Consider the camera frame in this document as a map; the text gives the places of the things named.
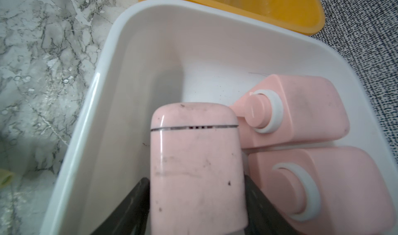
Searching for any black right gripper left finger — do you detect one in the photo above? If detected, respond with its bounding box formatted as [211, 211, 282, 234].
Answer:
[92, 178, 150, 235]

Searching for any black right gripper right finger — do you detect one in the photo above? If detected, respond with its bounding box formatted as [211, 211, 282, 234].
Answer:
[244, 175, 299, 235]

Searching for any pink sharpener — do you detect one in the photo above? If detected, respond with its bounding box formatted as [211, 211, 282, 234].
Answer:
[150, 102, 248, 235]
[231, 75, 350, 149]
[248, 147, 396, 235]

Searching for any white plastic storage box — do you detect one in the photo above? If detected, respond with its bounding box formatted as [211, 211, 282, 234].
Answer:
[40, 0, 398, 235]

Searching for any yellow plastic storage box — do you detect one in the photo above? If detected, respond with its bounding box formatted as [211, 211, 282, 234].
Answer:
[138, 0, 325, 36]

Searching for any green sharpener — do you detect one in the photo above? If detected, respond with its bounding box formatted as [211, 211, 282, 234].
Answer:
[0, 169, 15, 188]

